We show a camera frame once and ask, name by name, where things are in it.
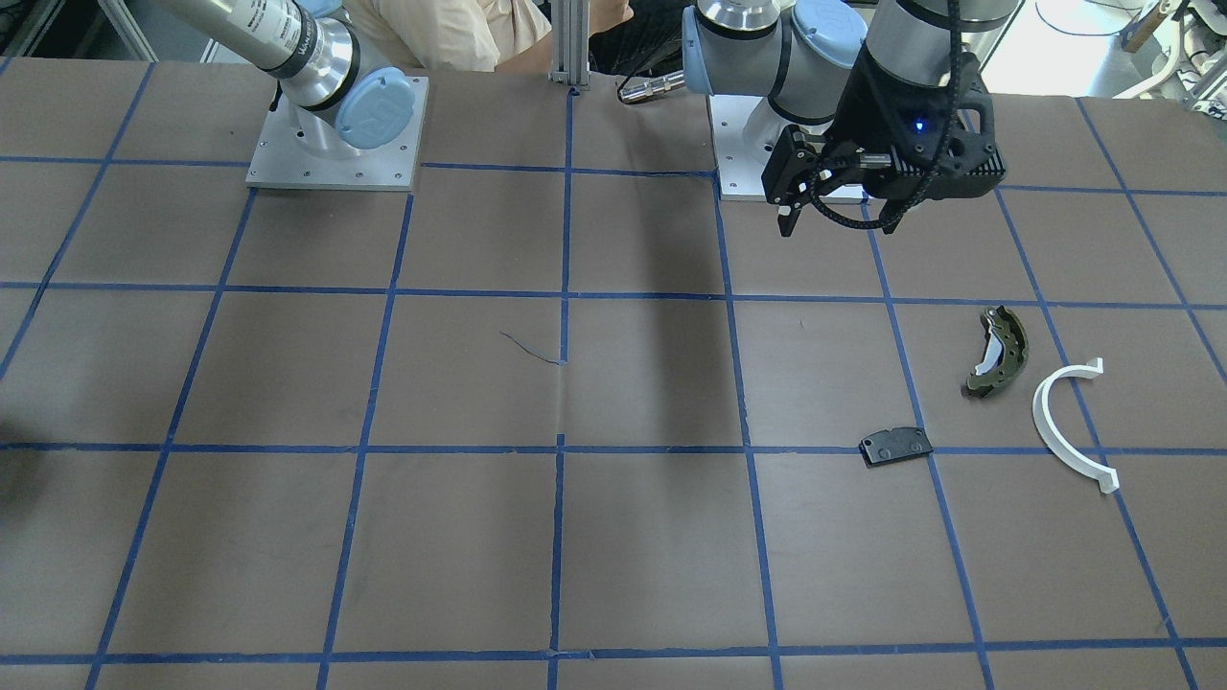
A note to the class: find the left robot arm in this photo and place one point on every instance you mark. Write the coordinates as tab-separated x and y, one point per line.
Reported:
800	58

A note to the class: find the olive green brake shoe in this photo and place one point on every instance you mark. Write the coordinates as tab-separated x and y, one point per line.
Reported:
1006	352

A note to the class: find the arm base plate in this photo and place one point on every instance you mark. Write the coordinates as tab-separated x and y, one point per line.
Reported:
298	152
744	130

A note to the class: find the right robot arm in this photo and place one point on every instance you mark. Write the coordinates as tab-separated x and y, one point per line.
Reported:
319	61

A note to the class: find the black brake pad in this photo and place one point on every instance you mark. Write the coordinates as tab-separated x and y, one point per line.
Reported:
889	446

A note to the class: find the person in beige shirt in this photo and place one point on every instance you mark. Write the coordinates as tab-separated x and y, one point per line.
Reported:
466	36

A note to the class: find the aluminium frame post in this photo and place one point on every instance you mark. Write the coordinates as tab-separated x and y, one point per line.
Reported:
570	44

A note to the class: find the metal handle tool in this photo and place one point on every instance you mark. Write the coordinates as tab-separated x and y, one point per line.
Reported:
651	88

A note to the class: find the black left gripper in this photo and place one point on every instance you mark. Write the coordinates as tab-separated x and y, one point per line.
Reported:
870	103

